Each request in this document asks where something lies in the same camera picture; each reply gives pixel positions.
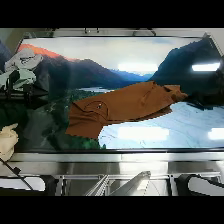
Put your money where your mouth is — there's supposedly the cream garment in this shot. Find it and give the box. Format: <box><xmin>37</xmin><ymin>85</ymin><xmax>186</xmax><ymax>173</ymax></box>
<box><xmin>0</xmin><ymin>122</ymin><xmax>20</xmax><ymax>163</ymax></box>

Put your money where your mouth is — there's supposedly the pale green garment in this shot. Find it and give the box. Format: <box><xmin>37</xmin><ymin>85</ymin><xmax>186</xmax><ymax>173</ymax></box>
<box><xmin>0</xmin><ymin>67</ymin><xmax>37</xmax><ymax>92</ymax></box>

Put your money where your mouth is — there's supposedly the brown shirt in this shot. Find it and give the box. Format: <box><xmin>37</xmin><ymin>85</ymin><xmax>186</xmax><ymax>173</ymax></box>
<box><xmin>65</xmin><ymin>80</ymin><xmax>189</xmax><ymax>140</ymax></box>

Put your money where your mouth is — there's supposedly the grey garment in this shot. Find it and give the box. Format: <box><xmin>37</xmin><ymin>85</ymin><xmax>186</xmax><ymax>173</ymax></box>
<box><xmin>3</xmin><ymin>48</ymin><xmax>45</xmax><ymax>73</ymax></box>

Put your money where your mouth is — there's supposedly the silver frame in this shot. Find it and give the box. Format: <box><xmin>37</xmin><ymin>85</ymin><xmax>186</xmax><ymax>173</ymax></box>
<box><xmin>0</xmin><ymin>27</ymin><xmax>224</xmax><ymax>197</ymax></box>

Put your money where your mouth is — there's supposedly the black cable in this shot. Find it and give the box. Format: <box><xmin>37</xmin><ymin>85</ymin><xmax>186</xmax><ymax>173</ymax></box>
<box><xmin>0</xmin><ymin>157</ymin><xmax>35</xmax><ymax>192</ymax></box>

